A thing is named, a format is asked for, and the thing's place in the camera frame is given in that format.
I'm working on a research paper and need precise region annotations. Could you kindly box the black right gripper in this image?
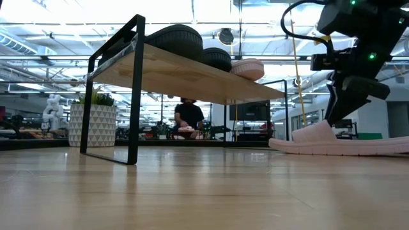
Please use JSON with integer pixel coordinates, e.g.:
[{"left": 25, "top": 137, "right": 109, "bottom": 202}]
[{"left": 323, "top": 70, "right": 391, "bottom": 127}]

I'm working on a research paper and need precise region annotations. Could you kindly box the pink slide sandal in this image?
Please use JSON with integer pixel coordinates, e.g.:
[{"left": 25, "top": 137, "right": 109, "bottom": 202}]
[
  {"left": 230, "top": 57, "right": 266, "bottom": 82},
  {"left": 268, "top": 119, "right": 409, "bottom": 157}
]

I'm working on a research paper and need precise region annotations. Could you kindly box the black slide sandal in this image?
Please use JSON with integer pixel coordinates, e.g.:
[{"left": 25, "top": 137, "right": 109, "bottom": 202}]
[
  {"left": 97, "top": 24, "right": 205, "bottom": 67},
  {"left": 201, "top": 47, "right": 233, "bottom": 73}
]

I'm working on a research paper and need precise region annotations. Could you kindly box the green box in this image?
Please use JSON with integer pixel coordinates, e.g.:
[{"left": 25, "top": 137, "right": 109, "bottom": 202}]
[{"left": 357, "top": 132, "right": 383, "bottom": 141}]

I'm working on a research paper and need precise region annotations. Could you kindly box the person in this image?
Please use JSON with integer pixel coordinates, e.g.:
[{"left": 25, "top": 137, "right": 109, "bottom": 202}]
[{"left": 172, "top": 97, "right": 206, "bottom": 141}]

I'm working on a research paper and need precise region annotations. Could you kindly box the plant in white patterned pot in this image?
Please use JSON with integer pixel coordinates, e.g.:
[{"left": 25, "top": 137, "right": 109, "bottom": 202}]
[{"left": 68, "top": 86, "right": 118, "bottom": 148}]

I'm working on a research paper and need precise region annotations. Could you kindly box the white robot figure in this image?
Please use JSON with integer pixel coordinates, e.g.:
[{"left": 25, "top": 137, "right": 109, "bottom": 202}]
[{"left": 41, "top": 93, "right": 65, "bottom": 131}]

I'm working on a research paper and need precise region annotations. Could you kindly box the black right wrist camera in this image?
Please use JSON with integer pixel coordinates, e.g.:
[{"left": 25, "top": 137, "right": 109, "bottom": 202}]
[{"left": 310, "top": 53, "right": 335, "bottom": 72}]

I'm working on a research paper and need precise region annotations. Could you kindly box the yellow hanging cable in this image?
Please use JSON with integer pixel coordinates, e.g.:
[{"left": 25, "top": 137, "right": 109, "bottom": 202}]
[{"left": 289, "top": 19, "right": 308, "bottom": 127}]

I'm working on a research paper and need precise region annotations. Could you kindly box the yellow cable tag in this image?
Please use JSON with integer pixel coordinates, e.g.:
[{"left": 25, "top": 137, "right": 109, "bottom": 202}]
[{"left": 314, "top": 34, "right": 332, "bottom": 45}]

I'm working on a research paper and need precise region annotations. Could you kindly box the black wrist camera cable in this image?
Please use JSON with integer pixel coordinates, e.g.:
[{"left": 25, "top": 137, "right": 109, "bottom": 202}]
[{"left": 280, "top": 0, "right": 335, "bottom": 56}]

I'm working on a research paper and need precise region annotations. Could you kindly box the black ceiling cable reel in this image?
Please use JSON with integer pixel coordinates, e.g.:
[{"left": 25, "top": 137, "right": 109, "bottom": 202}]
[{"left": 217, "top": 27, "right": 235, "bottom": 47}]

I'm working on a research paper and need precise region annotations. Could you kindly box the wooden shelf black metal frame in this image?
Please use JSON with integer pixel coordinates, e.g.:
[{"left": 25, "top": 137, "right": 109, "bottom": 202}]
[{"left": 79, "top": 14, "right": 290, "bottom": 165}]

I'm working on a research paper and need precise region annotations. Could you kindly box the black aluminium table frame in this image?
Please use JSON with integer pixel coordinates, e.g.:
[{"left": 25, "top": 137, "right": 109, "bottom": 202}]
[{"left": 0, "top": 139, "right": 271, "bottom": 151}]

